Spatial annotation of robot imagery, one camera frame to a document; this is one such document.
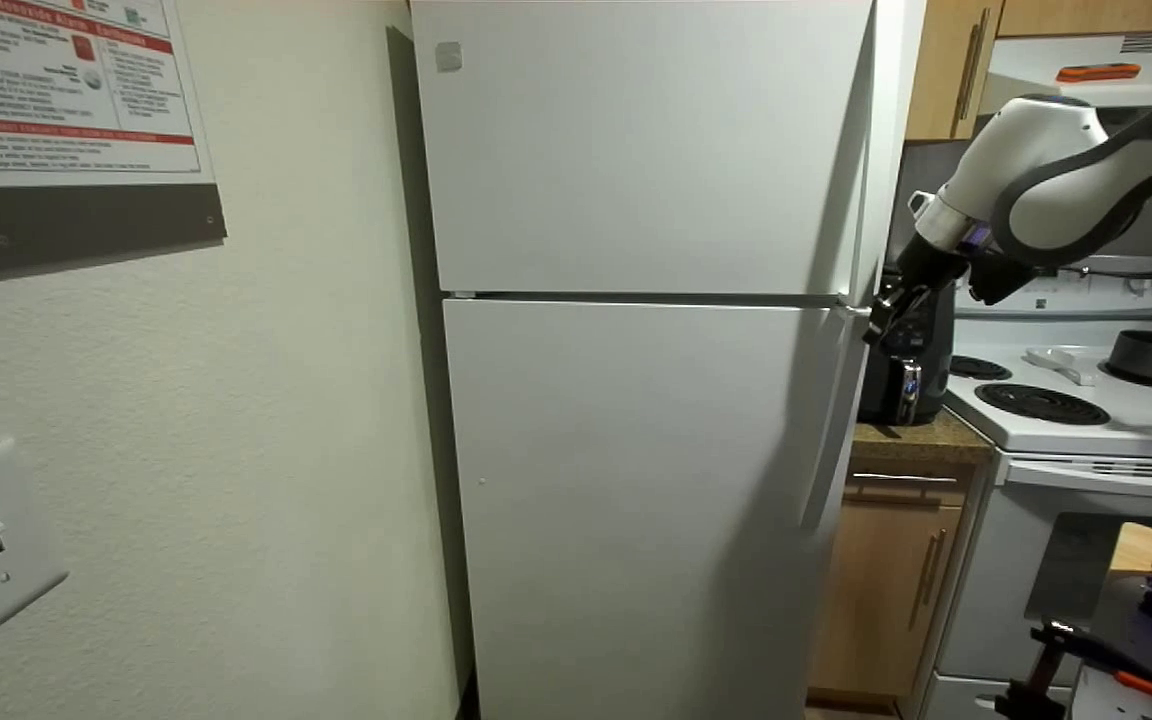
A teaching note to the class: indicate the wooden cabinet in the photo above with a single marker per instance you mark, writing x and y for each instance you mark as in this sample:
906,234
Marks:
960,39
906,506

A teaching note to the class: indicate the wooden lower cabinet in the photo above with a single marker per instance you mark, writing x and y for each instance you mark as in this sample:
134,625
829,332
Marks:
906,506

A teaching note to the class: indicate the white electric stove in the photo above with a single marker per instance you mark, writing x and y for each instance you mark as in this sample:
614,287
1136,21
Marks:
1070,466

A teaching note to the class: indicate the black air fryer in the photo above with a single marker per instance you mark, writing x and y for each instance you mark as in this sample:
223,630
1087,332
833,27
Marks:
906,376

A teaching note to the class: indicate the red white wall notice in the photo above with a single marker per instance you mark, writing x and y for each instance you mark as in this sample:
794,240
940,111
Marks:
94,95

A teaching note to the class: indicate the white upper freezer door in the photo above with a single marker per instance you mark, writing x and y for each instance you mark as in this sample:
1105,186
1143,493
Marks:
638,145

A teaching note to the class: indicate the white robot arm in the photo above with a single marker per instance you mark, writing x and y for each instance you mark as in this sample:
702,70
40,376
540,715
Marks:
1037,190

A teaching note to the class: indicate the black orange tool clamp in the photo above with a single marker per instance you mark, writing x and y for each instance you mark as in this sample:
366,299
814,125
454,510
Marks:
1058,638

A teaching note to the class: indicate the wooden upper cabinet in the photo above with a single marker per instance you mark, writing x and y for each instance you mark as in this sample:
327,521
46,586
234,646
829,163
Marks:
960,39

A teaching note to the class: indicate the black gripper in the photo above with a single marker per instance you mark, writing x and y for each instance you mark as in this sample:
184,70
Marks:
908,291

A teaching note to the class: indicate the white fridge door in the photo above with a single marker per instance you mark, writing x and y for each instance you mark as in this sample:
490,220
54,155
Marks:
650,498

